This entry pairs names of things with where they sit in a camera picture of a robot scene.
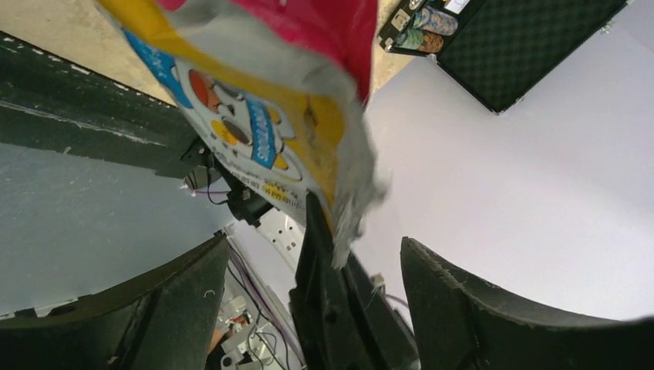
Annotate pet food bag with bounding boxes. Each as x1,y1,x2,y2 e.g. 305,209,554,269
98,1,386,268

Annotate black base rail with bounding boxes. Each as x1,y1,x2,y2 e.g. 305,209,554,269
1,32,210,178

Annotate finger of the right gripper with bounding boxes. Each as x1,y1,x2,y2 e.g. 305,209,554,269
289,193,420,370

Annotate black poker chip case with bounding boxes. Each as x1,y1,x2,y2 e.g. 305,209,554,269
377,0,628,113

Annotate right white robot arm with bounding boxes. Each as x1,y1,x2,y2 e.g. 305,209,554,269
181,143,420,369

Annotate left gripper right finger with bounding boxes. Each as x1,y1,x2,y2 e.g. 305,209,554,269
400,237,653,369

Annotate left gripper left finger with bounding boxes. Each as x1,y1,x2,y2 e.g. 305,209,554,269
1,234,229,369

